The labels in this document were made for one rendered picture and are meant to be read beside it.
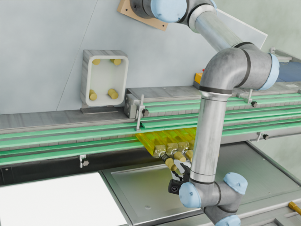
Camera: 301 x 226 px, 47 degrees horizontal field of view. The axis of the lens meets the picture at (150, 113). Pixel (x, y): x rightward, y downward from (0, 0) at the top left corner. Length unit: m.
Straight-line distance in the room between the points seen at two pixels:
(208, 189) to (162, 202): 0.38
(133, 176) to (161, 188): 0.13
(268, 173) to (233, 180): 0.75
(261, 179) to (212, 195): 0.74
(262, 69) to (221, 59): 0.13
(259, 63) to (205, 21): 0.32
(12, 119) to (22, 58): 0.25
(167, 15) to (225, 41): 0.25
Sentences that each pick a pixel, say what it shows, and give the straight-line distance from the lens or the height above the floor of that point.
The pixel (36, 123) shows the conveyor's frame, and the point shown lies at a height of 0.86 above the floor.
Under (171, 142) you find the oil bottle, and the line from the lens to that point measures 1.50.
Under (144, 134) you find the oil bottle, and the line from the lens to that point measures 1.53.
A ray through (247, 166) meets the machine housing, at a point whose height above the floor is 1.09.
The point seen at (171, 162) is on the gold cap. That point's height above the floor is 1.18.
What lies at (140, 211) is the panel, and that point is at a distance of 1.35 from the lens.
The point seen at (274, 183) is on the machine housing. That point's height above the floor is 1.24.
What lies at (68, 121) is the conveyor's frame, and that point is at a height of 0.86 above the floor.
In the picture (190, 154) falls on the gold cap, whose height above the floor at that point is 1.14.
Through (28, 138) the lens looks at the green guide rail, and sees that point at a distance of 1.41.
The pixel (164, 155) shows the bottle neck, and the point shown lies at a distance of 1.44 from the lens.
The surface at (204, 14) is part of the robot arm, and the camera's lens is 1.33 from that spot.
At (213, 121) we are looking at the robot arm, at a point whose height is 1.44.
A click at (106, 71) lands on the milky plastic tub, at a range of 1.55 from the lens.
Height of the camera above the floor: 2.13
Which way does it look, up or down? 51 degrees down
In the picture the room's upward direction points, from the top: 135 degrees clockwise
